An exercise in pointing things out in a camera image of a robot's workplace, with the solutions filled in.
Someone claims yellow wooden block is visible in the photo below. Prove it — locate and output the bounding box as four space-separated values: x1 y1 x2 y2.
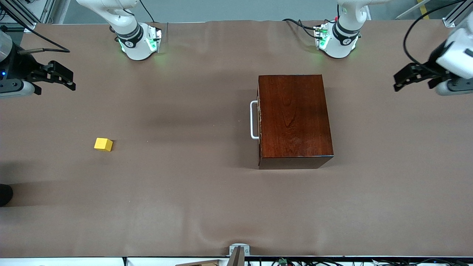
94 138 113 152

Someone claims wooden drawer with white handle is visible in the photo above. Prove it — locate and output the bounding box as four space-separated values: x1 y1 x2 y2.
250 89 262 157

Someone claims dark brown wooden cabinet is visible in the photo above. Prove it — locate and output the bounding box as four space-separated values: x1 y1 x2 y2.
258 74 334 170

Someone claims black round object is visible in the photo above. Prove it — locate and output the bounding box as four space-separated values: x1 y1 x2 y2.
0 184 14 207

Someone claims brown table cloth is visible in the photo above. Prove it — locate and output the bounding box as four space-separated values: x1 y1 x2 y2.
0 19 473 258

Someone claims light wooden plank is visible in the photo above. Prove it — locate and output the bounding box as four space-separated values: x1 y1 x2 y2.
176 259 222 266

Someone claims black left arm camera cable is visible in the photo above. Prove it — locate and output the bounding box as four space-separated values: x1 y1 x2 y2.
404 0 466 74

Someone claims aluminium frame profile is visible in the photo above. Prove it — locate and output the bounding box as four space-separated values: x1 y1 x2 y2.
0 0 56 32
442 0 473 28

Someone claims black right base cable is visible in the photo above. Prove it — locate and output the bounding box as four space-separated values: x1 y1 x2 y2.
139 0 156 23

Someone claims black left base cable bundle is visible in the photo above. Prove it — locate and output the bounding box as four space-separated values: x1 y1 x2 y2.
283 18 324 39

